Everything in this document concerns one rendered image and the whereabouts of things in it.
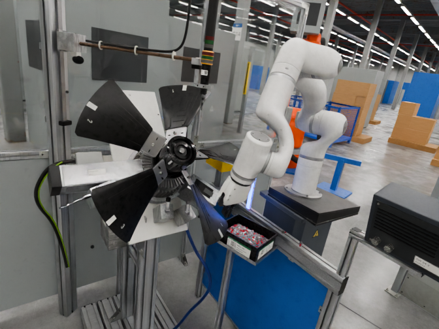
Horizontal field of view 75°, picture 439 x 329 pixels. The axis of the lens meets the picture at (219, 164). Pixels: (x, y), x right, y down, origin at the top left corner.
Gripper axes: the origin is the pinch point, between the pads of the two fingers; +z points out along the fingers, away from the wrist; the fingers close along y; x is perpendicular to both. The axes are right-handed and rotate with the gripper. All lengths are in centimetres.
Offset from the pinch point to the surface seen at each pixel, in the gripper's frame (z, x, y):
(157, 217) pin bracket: 18.7, -19.0, 15.1
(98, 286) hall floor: 128, -60, 21
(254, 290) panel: 59, 9, -36
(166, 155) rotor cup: -9.5, -22.8, 15.7
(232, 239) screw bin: 20.1, -0.5, -11.2
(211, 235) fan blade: 7.7, 3.2, 5.9
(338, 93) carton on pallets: 101, -401, -706
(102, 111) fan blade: -17, -41, 34
